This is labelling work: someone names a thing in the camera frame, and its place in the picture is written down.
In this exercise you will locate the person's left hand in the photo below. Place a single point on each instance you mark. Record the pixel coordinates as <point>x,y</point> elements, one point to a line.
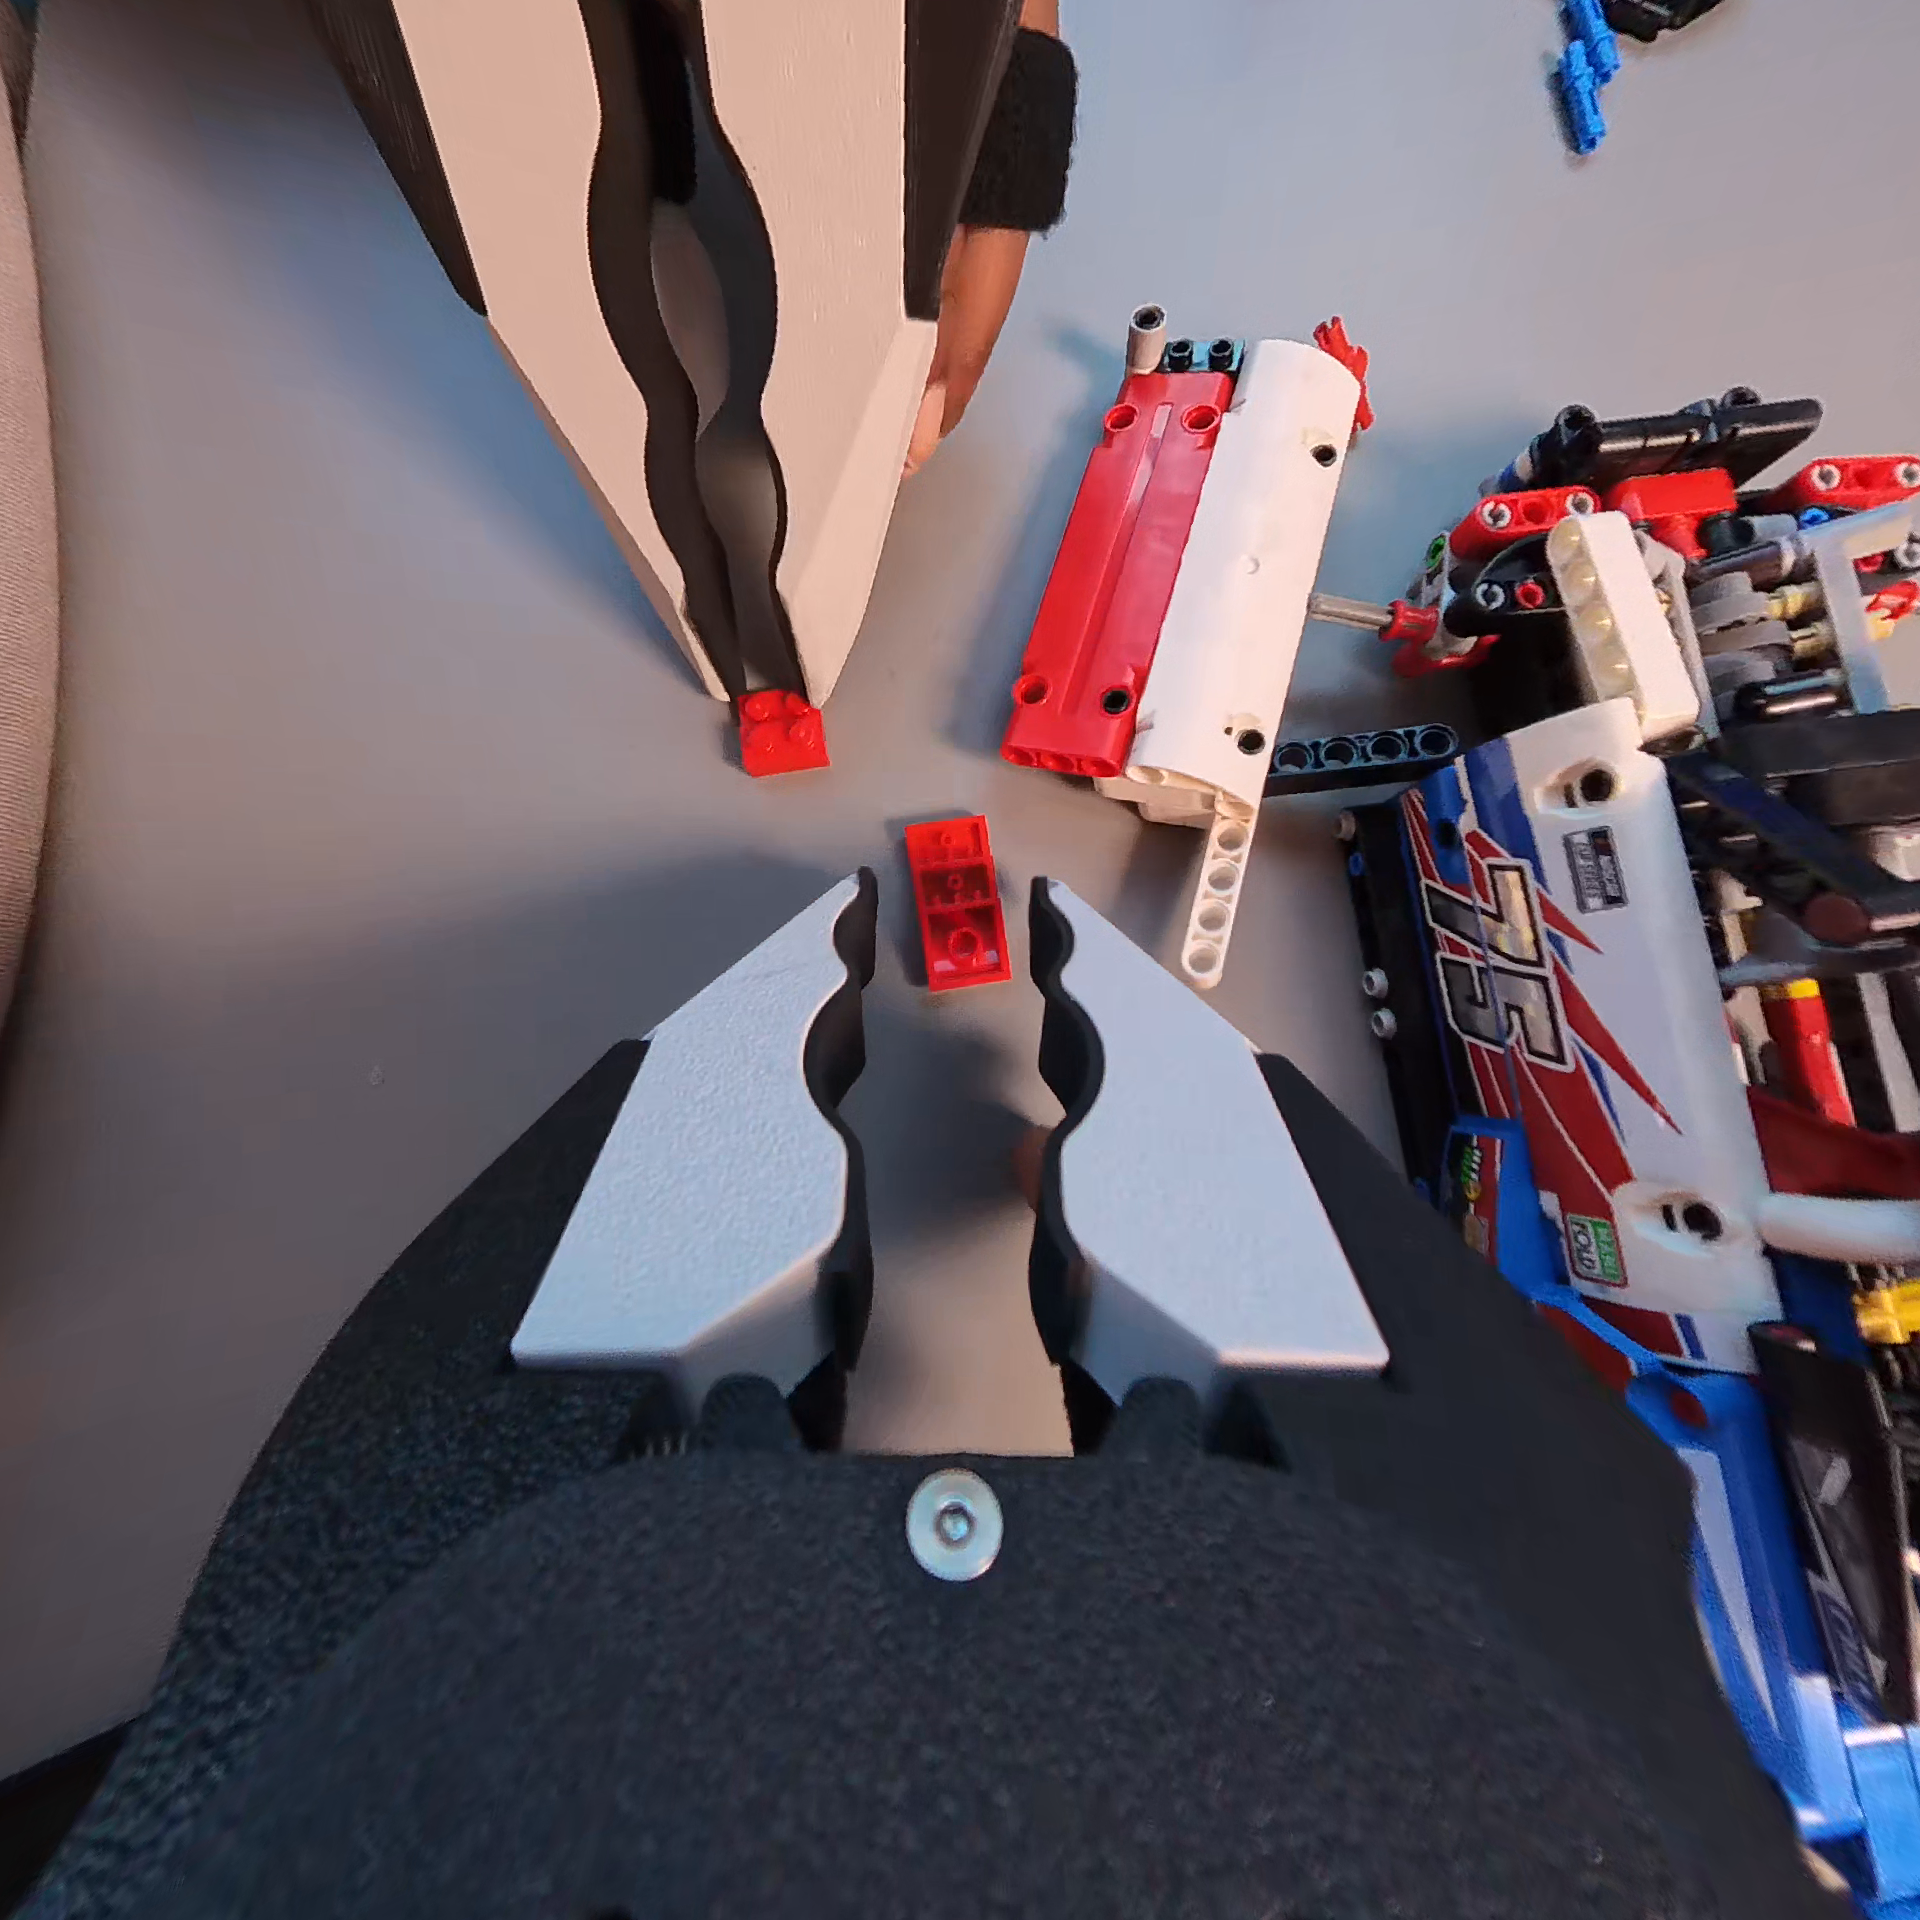
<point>960,345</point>

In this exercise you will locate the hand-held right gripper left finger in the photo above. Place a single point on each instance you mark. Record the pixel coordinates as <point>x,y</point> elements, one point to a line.
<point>705,1184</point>

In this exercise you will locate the person's right hand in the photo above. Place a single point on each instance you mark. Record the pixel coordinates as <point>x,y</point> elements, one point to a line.
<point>1032,1161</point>

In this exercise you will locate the red square lego plate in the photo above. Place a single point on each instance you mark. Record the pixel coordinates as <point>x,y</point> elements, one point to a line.
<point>783,733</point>

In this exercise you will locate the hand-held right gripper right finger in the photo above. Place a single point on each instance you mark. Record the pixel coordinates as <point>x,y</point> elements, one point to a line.
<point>1200,1200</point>

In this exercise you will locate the blue and black lego pieces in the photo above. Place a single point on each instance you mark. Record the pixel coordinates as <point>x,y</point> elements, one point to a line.
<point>1583,66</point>

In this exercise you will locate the red white lego panel assembly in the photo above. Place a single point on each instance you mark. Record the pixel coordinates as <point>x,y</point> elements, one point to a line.
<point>1110,600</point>

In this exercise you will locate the red lego slope brick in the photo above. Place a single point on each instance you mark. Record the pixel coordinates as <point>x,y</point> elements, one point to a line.
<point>957,900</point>

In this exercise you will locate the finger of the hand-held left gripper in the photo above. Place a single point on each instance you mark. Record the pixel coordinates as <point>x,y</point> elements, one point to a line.
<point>525,225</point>
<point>839,299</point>

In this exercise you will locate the lego race car model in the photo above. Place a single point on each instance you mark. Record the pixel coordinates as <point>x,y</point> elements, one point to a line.
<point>1575,931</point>

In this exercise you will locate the black lego beam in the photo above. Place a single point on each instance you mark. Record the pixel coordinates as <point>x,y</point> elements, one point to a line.
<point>1359,750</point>

